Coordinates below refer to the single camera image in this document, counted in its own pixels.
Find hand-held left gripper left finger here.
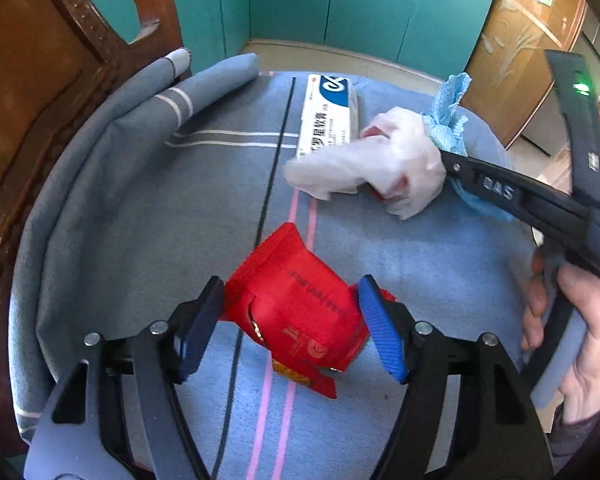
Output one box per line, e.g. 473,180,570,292
24,275,226,480

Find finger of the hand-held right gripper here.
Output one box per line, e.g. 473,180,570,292
440,151,593,241

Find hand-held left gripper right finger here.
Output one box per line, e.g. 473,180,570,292
357,274,556,480

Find red snack packet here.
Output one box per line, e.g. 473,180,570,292
220,222,398,400

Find blue paper towel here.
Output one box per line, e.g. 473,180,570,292
422,72,516,223

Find white plastic bag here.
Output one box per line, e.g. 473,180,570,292
283,106,447,221

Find person's right forearm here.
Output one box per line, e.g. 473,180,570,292
550,410,600,478

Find blue-grey striped cloth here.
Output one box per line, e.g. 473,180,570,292
7,52,538,480

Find wooden glass sliding door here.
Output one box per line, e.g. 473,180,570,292
460,0,588,148

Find white and blue ointment box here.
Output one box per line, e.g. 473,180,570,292
296,74,362,195

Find teal kitchen base cabinets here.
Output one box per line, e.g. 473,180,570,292
72,0,496,81

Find carved wooden chair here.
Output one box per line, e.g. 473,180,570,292
0,0,193,456

